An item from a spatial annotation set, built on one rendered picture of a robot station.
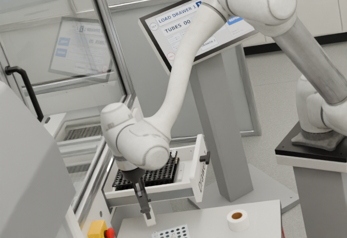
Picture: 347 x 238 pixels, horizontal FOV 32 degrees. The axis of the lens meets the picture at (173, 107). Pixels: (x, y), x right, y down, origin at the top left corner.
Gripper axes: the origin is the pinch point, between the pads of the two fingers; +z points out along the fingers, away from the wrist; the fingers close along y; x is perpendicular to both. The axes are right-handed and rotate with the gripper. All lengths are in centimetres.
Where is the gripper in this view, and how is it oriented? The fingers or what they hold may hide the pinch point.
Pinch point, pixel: (148, 215)
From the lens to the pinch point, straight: 202.9
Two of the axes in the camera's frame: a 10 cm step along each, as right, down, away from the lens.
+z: 2.5, 8.6, 4.4
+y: -1.2, -4.2, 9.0
